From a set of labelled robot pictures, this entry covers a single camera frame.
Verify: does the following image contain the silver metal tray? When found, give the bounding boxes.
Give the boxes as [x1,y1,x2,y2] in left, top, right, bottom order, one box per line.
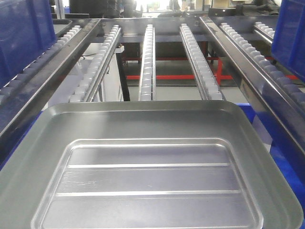
[0,101,304,229]

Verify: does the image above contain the blue bin under tray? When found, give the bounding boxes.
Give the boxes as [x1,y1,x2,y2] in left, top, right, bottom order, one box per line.
[233,102,305,215]

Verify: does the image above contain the centre roller track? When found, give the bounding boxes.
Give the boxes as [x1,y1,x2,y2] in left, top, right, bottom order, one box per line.
[138,24,156,101]

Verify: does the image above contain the right-centre roller track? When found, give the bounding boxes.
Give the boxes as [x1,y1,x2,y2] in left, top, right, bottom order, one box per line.
[180,23,225,100]

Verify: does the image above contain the left-centre roller track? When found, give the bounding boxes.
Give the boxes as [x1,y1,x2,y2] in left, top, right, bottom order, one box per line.
[69,25,121,103]

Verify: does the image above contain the steel rear cross beam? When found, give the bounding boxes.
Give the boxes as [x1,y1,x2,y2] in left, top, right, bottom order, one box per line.
[101,17,203,36]

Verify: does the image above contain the far right roller track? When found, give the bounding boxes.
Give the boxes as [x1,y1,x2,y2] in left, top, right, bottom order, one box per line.
[254,21,275,45]

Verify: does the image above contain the right lane roller track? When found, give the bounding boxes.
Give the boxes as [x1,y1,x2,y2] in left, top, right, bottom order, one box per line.
[220,23,305,109]

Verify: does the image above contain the far left roller track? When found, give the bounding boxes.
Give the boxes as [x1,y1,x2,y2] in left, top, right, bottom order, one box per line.
[0,25,81,105]

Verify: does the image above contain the blue bin upper left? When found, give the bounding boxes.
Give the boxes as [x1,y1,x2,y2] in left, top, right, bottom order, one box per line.
[0,0,57,87]

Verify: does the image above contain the blue bin upper right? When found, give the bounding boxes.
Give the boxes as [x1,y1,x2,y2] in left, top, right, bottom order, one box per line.
[271,0,305,81]

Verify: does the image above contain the red metal floor frame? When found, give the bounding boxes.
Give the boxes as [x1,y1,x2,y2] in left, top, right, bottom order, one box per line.
[126,57,233,84]

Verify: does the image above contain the right steel divider rail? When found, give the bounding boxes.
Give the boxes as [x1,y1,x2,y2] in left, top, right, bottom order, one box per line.
[200,17,305,159]

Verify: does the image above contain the steel divider rail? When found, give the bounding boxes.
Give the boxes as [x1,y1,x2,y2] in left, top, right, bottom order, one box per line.
[0,19,102,151]
[200,17,305,159]

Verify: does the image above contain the left steel divider rail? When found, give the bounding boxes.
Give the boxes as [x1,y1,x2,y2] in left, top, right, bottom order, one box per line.
[0,19,102,151]

